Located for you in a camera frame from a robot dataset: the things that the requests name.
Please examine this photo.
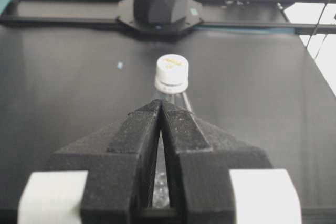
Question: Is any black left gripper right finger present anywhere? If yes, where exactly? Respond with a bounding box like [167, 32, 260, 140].
[160, 101, 273, 223]

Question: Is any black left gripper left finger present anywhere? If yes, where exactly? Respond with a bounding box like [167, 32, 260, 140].
[46, 100, 161, 223]

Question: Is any clear plastic bottle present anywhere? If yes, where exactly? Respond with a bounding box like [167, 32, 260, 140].
[152, 90, 193, 209]

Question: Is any white bottle cap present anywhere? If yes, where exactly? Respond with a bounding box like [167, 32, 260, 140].
[154, 54, 189, 94]

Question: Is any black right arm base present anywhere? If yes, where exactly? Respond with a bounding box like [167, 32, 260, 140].
[117, 0, 203, 35]

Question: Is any black aluminium frame rail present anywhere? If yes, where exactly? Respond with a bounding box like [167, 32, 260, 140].
[1, 0, 335, 35]

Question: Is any black hanging cable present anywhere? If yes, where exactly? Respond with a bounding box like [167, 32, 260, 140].
[306, 0, 336, 59]

